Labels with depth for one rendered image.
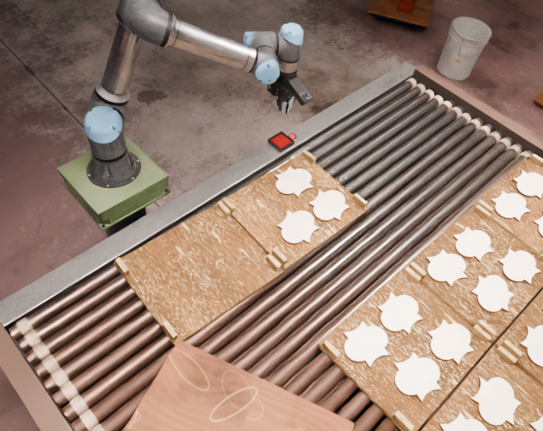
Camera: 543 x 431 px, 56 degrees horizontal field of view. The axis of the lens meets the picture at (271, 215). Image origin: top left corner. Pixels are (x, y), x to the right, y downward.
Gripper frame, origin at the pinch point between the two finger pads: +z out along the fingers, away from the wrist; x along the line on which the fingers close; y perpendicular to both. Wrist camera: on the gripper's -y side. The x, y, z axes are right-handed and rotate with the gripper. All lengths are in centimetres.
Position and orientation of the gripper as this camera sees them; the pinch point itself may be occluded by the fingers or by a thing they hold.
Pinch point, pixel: (285, 115)
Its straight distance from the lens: 195.7
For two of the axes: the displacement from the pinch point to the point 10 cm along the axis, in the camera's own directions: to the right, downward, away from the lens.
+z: -0.9, 6.1, 7.9
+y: -6.8, -6.2, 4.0
